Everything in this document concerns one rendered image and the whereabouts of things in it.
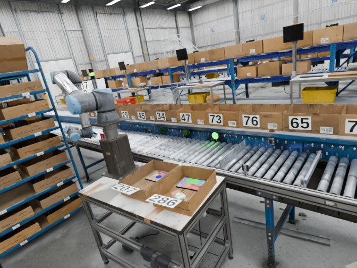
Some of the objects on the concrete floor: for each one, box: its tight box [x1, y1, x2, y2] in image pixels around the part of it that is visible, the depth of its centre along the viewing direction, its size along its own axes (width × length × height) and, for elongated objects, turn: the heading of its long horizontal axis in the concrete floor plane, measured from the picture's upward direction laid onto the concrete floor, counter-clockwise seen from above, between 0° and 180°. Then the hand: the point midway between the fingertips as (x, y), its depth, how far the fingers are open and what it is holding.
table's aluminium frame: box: [80, 182, 234, 268], centre depth 181 cm, size 100×58×72 cm, turn 81°
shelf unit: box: [0, 46, 84, 268], centre depth 229 cm, size 98×49×196 cm, turn 166°
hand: (98, 133), depth 256 cm, fingers closed
